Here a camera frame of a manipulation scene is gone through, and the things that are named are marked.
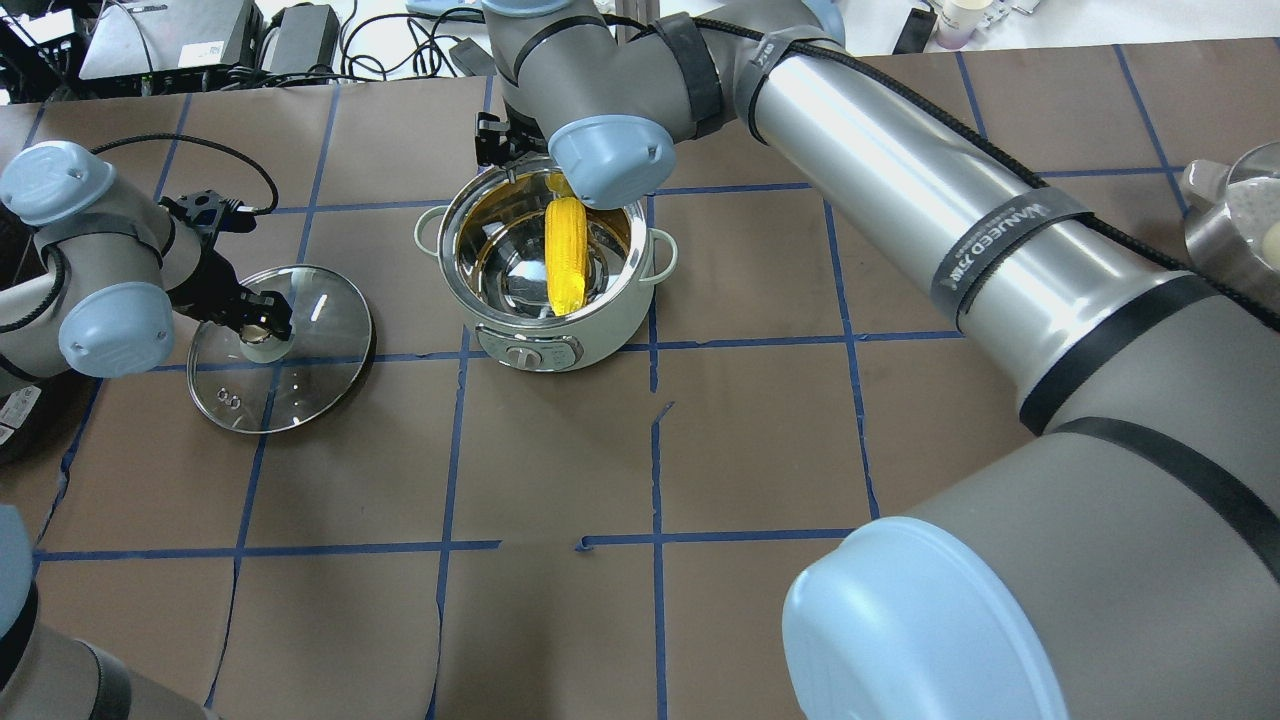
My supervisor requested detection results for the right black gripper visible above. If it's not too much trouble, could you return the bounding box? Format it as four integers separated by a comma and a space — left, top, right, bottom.
474, 111, 550, 170

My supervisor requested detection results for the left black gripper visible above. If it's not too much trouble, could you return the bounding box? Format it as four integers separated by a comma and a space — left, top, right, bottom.
160, 190, 293, 345

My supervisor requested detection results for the glass pot lid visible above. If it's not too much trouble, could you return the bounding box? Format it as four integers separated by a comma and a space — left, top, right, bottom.
186, 265, 376, 436

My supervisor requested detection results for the yellow corn cob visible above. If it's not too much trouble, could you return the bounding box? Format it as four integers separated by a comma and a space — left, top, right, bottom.
544, 173, 589, 316

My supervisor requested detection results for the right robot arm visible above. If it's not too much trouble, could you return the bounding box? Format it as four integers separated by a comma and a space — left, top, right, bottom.
483, 1, 1279, 719

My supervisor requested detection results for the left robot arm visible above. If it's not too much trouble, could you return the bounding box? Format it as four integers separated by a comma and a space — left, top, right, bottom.
1, 141, 292, 719

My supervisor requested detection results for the pale green electric pot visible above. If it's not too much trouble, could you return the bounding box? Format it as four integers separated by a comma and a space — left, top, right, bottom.
413, 155, 678, 373

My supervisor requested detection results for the steel pot at right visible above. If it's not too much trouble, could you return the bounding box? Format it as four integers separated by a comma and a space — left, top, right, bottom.
1180, 141, 1279, 313

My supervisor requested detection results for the black power adapter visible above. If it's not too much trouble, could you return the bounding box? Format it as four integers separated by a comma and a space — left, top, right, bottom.
448, 38, 497, 77

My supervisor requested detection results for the black power brick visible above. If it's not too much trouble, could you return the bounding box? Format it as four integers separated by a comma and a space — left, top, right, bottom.
261, 3, 339, 76

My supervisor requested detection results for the black rice cooker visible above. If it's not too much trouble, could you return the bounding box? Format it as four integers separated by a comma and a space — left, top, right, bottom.
1, 386, 44, 465

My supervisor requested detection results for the black computer box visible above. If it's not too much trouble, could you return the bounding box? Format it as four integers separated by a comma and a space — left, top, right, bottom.
79, 1, 262, 82

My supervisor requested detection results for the paper cup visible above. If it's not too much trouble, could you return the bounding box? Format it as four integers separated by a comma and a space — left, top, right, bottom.
934, 0, 995, 51

